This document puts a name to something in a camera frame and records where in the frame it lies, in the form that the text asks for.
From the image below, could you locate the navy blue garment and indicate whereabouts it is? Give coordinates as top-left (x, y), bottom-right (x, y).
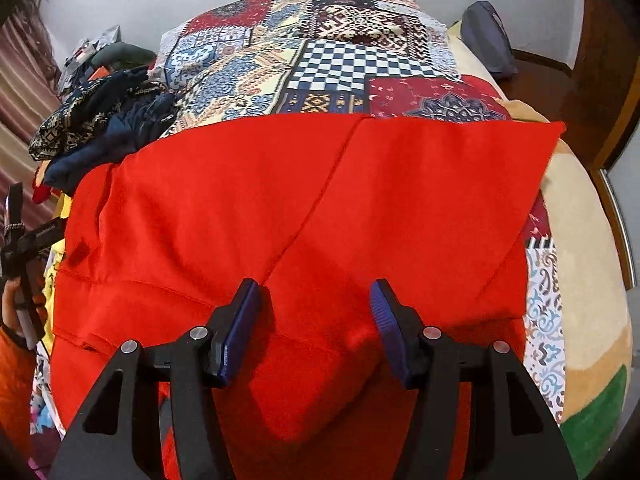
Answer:
top-left (42, 94), bottom-right (179, 194)

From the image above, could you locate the red zip jacket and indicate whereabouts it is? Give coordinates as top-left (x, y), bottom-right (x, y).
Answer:
top-left (50, 114), bottom-right (567, 480)

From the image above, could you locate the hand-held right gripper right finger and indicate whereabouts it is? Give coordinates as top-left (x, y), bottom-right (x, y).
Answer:
top-left (369, 278), bottom-right (581, 480)

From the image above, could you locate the yellow printed cloth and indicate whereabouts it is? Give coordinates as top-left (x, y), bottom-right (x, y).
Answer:
top-left (30, 195), bottom-right (76, 441)

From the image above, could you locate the striped red curtain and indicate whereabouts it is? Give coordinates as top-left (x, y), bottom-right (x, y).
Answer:
top-left (0, 7), bottom-right (62, 193)

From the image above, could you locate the person's left hand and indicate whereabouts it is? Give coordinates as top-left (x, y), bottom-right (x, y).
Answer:
top-left (0, 280), bottom-right (24, 334)

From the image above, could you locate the dark grey cushion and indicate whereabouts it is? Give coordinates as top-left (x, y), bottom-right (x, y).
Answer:
top-left (91, 42), bottom-right (159, 70)

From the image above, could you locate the patchwork patterned blanket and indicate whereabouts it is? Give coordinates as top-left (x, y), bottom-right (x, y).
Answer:
top-left (154, 0), bottom-right (567, 422)

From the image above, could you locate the pile of clutter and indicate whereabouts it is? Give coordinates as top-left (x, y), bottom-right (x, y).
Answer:
top-left (59, 24), bottom-right (122, 92)

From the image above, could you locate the grey backpack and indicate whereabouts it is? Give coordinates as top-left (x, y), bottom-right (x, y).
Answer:
top-left (460, 1), bottom-right (519, 79)

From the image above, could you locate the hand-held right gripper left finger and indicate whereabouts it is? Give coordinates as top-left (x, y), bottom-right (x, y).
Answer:
top-left (47, 278), bottom-right (262, 480)

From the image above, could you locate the wooden door frame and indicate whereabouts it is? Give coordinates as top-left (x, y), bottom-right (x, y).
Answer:
top-left (570, 0), bottom-right (640, 172)

